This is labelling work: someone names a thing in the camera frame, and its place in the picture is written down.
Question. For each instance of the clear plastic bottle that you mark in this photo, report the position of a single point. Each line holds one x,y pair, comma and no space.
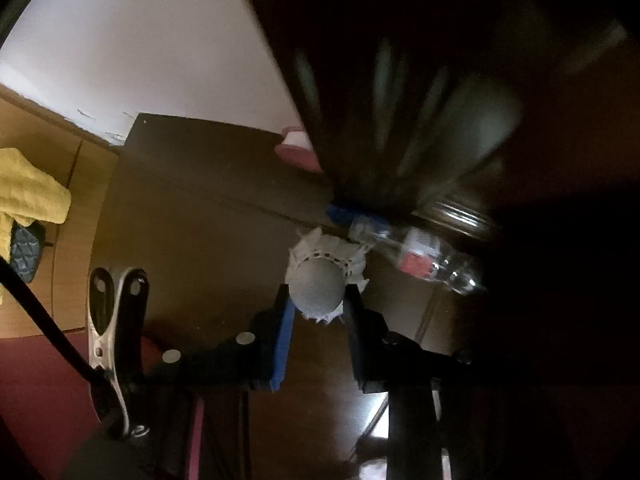
420,255

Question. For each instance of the small pink white cap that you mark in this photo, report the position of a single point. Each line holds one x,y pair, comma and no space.
297,157

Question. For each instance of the black quilted handbag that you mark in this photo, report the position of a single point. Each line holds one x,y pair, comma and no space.
27,252

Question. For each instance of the yellow fleece jacket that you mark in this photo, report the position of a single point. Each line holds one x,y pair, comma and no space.
30,185

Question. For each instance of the metal spring clamp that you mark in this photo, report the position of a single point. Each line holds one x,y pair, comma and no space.
100,345

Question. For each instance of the dark wooden bed headboard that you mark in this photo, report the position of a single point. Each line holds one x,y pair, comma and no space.
400,110

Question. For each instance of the white feather shuttlecock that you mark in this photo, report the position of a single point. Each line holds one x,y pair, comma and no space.
317,285

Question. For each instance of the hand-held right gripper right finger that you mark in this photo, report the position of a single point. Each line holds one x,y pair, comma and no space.
357,340

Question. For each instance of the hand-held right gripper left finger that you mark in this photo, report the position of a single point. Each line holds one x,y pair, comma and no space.
282,345

